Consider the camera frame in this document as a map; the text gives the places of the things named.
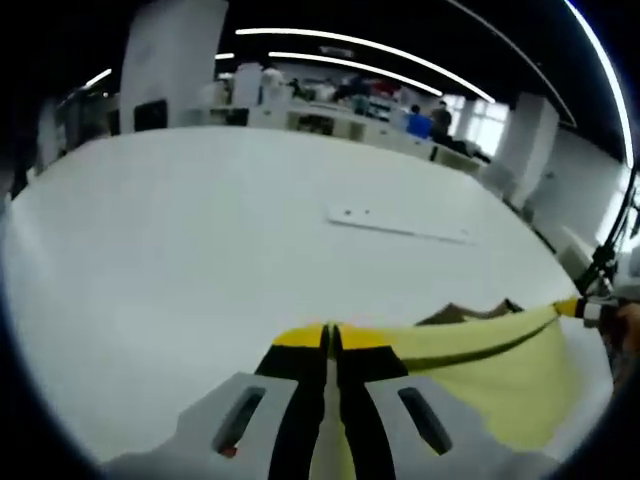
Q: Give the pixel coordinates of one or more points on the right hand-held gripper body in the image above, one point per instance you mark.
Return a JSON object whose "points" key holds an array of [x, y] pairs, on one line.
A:
{"points": [[627, 280]]}

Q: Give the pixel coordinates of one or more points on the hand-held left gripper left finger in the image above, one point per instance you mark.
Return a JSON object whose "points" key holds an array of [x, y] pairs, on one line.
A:
{"points": [[295, 390]]}

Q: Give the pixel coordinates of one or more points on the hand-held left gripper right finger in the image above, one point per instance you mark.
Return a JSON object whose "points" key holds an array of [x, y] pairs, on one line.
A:
{"points": [[370, 395]]}

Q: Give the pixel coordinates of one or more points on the yellow and blue garment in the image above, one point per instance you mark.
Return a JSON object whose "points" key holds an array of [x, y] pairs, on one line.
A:
{"points": [[500, 390]]}

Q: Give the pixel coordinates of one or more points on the black tripod stand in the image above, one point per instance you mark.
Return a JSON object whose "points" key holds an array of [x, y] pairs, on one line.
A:
{"points": [[607, 240]]}

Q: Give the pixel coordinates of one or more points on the white square pillar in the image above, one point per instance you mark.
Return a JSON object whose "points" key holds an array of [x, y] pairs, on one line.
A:
{"points": [[170, 60], [530, 150]]}

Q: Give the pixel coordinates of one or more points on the long white counter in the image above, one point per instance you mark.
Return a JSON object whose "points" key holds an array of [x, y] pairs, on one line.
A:
{"points": [[325, 122]]}

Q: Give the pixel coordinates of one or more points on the white panel board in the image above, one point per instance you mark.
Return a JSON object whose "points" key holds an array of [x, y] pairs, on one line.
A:
{"points": [[248, 84]]}

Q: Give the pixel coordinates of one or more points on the black cabinet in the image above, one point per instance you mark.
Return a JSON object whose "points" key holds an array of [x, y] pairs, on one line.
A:
{"points": [[150, 115]]}

